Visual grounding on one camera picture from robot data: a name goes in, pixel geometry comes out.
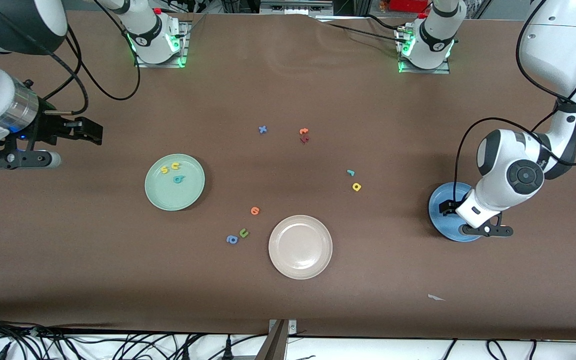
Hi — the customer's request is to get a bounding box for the red box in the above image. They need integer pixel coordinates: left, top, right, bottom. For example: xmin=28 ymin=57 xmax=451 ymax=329
xmin=387 ymin=0 xmax=431 ymax=13

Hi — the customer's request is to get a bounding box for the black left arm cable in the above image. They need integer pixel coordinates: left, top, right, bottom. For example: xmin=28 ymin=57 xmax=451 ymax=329
xmin=454 ymin=0 xmax=576 ymax=203

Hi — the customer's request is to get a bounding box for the beige plate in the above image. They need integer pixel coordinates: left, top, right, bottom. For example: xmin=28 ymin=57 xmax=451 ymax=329
xmin=268 ymin=215 xmax=333 ymax=280

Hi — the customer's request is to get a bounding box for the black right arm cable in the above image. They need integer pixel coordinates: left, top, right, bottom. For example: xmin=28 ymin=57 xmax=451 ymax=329
xmin=0 ymin=0 xmax=141 ymax=117

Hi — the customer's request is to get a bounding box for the brown paper table cover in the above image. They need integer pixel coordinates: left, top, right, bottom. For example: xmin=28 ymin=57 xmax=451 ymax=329
xmin=0 ymin=7 xmax=576 ymax=341

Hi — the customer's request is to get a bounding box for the grey metal bar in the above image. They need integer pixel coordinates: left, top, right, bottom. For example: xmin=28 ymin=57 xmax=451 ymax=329
xmin=254 ymin=320 xmax=290 ymax=360

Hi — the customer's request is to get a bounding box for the grey metal device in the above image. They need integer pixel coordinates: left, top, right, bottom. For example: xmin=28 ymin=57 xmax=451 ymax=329
xmin=259 ymin=0 xmax=335 ymax=16

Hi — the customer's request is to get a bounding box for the blue plate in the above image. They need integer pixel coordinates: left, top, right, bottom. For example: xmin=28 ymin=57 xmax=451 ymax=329
xmin=428 ymin=182 xmax=484 ymax=243

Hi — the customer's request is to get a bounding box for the black cable on table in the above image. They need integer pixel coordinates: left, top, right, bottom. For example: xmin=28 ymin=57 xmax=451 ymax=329
xmin=365 ymin=14 xmax=409 ymax=33
xmin=318 ymin=19 xmax=406 ymax=46

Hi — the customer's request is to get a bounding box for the green plate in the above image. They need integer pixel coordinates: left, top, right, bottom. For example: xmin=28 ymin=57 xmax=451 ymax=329
xmin=144 ymin=153 xmax=206 ymax=212

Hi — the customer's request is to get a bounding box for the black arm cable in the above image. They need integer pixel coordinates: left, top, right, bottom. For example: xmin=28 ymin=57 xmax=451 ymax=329
xmin=0 ymin=0 xmax=141 ymax=117
xmin=454 ymin=0 xmax=576 ymax=203

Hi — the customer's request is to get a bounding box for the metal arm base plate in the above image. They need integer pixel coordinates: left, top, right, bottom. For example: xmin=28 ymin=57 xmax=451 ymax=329
xmin=398 ymin=25 xmax=452 ymax=75
xmin=134 ymin=20 xmax=191 ymax=69

